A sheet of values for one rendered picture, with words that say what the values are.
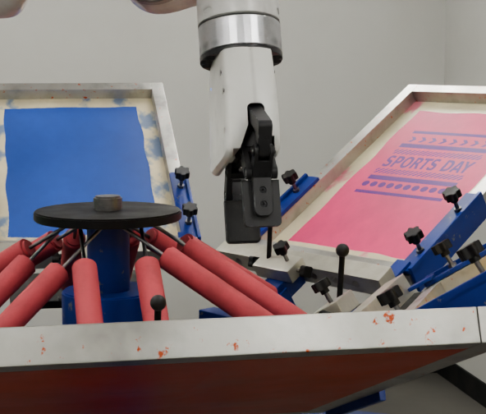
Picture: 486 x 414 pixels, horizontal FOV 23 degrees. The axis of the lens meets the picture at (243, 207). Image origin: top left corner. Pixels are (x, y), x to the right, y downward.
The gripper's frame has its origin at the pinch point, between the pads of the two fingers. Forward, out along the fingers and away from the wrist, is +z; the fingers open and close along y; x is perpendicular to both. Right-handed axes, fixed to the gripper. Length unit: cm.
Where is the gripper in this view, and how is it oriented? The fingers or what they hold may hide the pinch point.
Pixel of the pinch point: (252, 224)
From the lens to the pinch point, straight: 105.6
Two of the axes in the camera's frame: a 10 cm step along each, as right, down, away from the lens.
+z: 0.6, 9.8, -1.7
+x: 9.8, -0.3, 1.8
